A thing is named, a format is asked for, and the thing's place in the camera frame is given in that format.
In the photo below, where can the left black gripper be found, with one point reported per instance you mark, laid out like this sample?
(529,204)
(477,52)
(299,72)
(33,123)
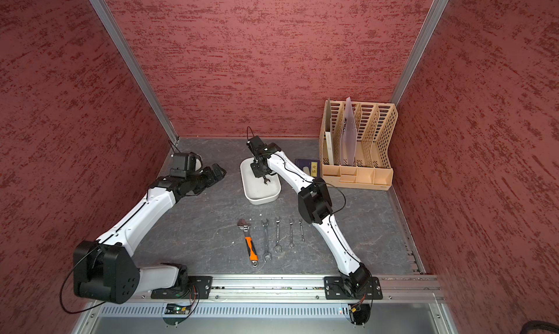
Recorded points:
(211,179)

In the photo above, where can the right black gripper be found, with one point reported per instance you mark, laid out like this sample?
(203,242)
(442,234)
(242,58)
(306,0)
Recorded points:
(258,172)

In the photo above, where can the white plastic storage tray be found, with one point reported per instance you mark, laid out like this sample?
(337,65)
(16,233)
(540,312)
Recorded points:
(256,192)

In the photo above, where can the orange handled adjustable wrench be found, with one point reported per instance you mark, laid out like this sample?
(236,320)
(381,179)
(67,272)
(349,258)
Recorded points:
(244,226)

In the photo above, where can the small silver combination wrench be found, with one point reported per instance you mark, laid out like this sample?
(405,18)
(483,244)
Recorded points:
(291,239)

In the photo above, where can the tiny silver wrench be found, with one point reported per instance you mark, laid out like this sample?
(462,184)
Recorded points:
(301,228)

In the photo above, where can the medium silver combination wrench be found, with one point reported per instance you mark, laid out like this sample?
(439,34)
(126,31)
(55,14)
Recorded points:
(278,247)

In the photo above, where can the large silver combination wrench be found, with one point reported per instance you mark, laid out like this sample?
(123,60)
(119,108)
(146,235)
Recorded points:
(267,256)

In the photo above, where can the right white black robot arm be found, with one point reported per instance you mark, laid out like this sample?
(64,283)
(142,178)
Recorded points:
(315,207)

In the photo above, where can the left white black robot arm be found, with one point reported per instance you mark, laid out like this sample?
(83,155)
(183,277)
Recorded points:
(104,269)

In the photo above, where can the dark blue notebook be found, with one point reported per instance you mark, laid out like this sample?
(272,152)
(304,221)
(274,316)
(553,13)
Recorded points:
(311,167)

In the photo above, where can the white booklet in organizer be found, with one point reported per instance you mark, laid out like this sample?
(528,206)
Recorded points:
(329,148)

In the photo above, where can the translucent plastic folder sheet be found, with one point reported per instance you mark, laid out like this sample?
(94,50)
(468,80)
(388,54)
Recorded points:
(348,142)

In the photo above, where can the tan plastic file organizer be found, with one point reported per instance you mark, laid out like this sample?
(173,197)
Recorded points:
(375,124)

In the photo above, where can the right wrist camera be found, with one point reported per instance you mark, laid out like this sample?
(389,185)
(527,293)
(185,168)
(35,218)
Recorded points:
(260,149)

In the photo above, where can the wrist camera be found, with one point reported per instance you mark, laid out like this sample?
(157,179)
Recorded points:
(185,164)
(260,149)

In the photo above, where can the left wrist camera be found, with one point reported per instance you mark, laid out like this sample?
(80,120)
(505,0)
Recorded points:
(185,164)

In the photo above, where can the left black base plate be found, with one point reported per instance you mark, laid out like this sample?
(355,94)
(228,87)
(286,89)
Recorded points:
(194,287)

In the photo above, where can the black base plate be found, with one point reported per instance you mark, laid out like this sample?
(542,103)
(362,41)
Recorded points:
(194,287)
(338,288)

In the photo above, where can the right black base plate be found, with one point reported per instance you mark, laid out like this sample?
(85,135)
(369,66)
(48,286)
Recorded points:
(338,288)

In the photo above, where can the aluminium front rail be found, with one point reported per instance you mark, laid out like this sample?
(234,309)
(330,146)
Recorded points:
(300,288)

